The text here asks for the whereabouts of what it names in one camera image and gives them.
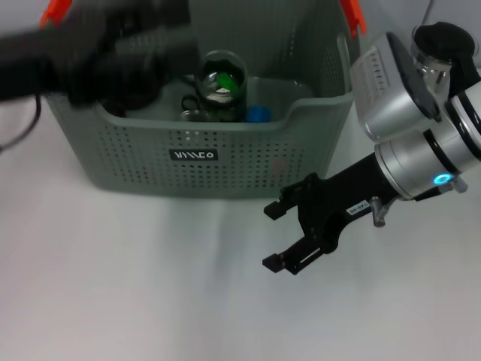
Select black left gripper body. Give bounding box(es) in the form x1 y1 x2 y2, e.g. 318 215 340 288
0 0 125 107

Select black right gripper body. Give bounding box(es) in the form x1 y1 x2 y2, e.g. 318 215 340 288
295 151 400 256

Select glass teacup with black sleeve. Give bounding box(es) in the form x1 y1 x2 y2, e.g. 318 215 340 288
189 50 250 112
182 93 248 123
179 108 211 123

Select clear pinkish long block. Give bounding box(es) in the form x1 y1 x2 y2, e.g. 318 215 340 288
207 86 232 102

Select green rectangular building block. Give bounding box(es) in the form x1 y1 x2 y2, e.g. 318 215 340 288
216 73 238 93

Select blue square block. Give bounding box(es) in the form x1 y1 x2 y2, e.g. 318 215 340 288
247 104 272 123

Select grey perforated storage bin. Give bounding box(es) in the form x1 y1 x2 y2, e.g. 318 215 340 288
41 0 371 200

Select black clay teapot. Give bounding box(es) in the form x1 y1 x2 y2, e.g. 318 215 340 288
101 73 165 113

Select small black clay cup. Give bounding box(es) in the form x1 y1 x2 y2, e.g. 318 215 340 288
103 101 129 118

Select steel infuser insert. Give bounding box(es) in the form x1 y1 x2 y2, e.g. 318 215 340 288
428 65 452 97

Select left arm cable with plug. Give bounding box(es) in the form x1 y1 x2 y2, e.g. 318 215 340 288
0 93 43 156

